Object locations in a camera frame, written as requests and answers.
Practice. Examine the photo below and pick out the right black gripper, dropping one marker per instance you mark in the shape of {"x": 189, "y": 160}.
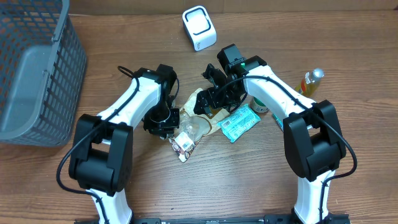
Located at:
{"x": 208, "y": 101}

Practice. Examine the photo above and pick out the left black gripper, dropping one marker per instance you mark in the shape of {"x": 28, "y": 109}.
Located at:
{"x": 162, "y": 131}

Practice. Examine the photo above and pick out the mint green snack bar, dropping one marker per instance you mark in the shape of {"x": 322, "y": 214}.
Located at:
{"x": 235, "y": 125}

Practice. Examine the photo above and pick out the green lid white jar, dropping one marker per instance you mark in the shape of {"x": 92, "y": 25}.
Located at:
{"x": 258, "y": 106}

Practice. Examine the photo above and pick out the brown snack pouch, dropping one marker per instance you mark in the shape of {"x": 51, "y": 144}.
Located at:
{"x": 193, "y": 127}

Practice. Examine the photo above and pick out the green tissue pack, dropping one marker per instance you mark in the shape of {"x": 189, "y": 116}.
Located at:
{"x": 278, "y": 121}

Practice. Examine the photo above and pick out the yellow oil bottle silver cap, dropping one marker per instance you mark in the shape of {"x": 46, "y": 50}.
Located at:
{"x": 310, "y": 82}

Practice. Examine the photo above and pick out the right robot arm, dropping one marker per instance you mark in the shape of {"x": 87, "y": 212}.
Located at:
{"x": 312, "y": 135}

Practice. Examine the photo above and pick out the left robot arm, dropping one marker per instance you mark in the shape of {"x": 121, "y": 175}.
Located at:
{"x": 101, "y": 156}

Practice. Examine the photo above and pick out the white barcode scanner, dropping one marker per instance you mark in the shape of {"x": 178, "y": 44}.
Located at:
{"x": 199, "y": 27}

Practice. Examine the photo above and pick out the grey plastic mesh basket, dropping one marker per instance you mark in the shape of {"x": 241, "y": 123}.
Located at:
{"x": 43, "y": 65}

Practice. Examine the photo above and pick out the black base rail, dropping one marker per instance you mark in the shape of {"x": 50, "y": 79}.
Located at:
{"x": 202, "y": 221}

